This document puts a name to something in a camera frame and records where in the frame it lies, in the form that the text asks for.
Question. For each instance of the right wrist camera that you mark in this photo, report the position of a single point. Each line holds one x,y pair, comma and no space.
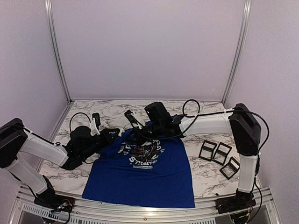
134,119

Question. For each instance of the aluminium corner post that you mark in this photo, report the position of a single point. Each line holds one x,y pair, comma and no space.
55,47
238,51

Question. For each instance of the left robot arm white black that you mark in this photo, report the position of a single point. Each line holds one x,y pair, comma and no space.
16,139

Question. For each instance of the black display box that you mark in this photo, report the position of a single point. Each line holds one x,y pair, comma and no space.
207,150
231,168
221,153

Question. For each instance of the right aluminium corner post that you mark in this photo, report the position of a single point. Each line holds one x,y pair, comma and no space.
238,51

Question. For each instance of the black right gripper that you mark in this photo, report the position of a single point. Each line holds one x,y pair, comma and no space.
138,140

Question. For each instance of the black display box right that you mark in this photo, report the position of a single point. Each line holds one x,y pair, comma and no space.
231,168

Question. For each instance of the black display box left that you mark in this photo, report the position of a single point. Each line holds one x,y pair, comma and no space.
207,150

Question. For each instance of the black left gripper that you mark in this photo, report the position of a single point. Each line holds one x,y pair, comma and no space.
107,138

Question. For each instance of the black display box middle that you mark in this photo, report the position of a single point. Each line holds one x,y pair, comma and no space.
221,153

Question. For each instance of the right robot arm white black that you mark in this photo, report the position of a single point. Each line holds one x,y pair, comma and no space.
238,121

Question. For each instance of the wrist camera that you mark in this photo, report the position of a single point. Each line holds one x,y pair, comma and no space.
134,119
95,124

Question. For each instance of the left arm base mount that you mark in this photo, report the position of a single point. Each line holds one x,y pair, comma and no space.
55,202

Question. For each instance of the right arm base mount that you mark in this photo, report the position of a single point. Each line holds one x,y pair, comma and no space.
237,202

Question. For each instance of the left aluminium corner post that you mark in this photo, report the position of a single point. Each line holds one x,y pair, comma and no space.
55,47

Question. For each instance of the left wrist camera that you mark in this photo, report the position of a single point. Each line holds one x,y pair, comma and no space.
95,124

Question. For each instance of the blue panda print t-shirt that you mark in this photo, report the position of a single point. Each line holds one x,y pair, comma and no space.
156,174

